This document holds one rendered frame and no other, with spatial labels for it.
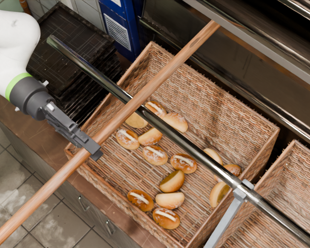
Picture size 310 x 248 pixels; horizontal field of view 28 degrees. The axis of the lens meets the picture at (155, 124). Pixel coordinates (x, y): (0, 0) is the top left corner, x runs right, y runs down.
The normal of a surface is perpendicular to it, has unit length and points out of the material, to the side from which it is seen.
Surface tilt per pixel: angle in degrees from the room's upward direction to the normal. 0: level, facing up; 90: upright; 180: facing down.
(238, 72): 70
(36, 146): 0
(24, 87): 4
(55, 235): 0
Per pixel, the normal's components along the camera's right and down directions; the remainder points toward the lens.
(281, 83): -0.67, 0.47
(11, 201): -0.09, -0.47
